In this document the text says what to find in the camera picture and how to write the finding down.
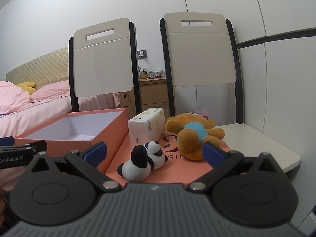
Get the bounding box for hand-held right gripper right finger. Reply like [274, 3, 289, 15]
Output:
[187, 141, 289, 195]

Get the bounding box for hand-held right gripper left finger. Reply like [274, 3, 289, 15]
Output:
[26, 141, 122, 196]

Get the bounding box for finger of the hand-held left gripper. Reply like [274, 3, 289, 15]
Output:
[0, 136, 48, 154]

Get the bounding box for pink cardboard box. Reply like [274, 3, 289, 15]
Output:
[15, 107, 129, 174]

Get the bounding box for brown bear plush toy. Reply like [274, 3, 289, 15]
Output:
[165, 113, 226, 162]

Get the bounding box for pink box lid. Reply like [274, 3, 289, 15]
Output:
[105, 126, 231, 184]

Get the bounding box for panda plush toy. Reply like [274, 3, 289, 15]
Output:
[117, 140, 166, 181]

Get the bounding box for white tissue pack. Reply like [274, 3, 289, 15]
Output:
[128, 108, 165, 145]

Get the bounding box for white desktop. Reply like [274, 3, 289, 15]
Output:
[214, 123, 301, 176]

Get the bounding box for small pink box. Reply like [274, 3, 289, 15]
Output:
[190, 108, 209, 119]

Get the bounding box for yellow plush toy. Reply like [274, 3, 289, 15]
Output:
[16, 81, 37, 95]

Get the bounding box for pink pillow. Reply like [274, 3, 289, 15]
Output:
[30, 80, 71, 103]

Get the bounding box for beige quilted headboard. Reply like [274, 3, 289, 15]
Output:
[5, 46, 70, 90]

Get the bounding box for wooden nightstand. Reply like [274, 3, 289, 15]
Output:
[120, 75, 171, 119]

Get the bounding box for beige folding chair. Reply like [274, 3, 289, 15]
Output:
[68, 17, 143, 115]
[160, 12, 244, 125]

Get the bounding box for white wardrobe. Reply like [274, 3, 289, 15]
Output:
[181, 0, 316, 160]

